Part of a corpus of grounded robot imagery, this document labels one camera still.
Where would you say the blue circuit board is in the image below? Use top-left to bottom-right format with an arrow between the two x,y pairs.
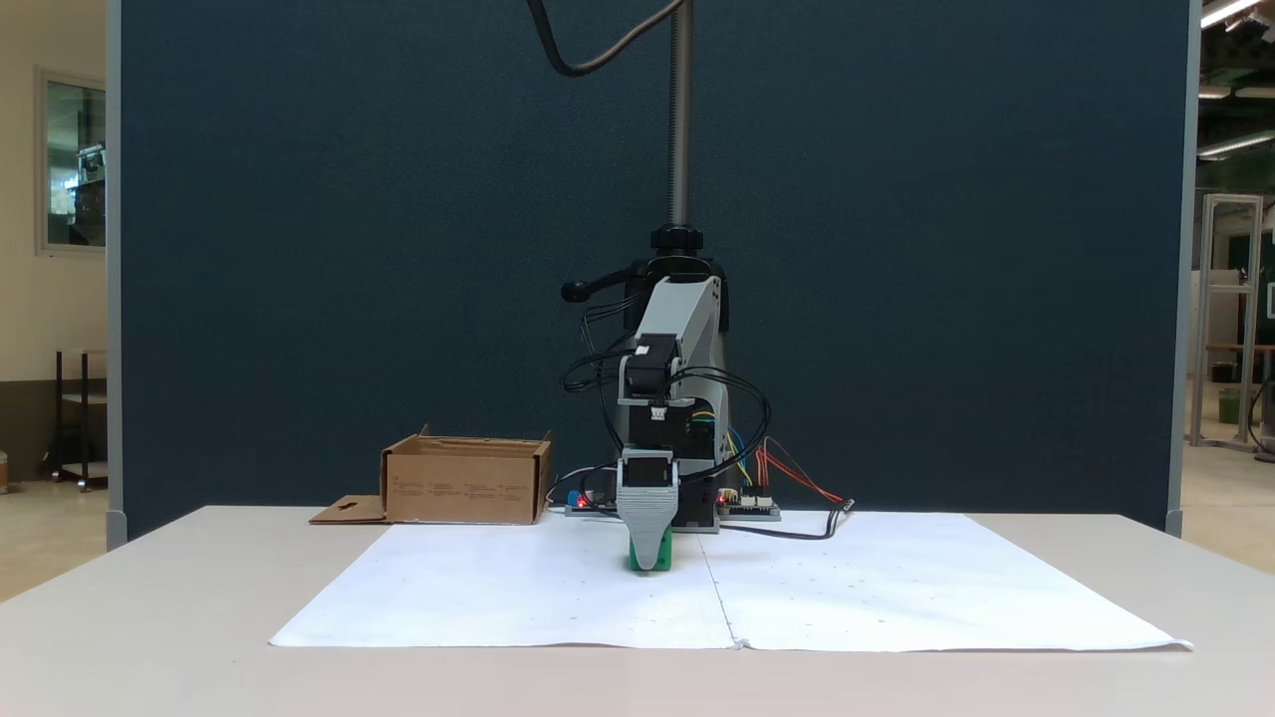
565,486 -> 621,520

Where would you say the threaded metal stand pole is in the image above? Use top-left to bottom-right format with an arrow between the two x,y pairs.
668,0 -> 694,230

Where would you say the black shelf cart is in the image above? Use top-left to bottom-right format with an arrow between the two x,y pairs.
42,349 -> 109,492

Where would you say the green die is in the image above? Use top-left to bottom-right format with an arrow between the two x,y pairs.
629,528 -> 673,575

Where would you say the framed wall window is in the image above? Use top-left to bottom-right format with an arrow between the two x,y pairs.
37,68 -> 108,256

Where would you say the brown cardboard box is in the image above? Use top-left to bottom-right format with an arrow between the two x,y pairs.
309,425 -> 554,527

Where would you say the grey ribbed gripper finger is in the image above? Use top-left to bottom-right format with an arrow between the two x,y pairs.
618,490 -> 681,576

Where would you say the black power cable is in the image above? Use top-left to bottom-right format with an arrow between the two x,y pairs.
717,498 -> 856,542

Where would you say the dark blue partition panel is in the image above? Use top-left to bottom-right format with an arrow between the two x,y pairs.
106,0 -> 1193,551

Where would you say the orange jumper wire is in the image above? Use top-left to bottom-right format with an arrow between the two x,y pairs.
755,436 -> 848,505

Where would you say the white paper sheet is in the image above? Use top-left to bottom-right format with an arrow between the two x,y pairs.
269,513 -> 1193,653

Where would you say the black servo cable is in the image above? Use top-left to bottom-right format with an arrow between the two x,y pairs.
561,291 -> 648,459
677,366 -> 773,484

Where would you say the yellow jumper wire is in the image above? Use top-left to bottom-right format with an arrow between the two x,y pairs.
695,411 -> 755,489

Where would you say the dark circuit board with wires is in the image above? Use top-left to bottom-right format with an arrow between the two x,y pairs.
719,488 -> 783,522

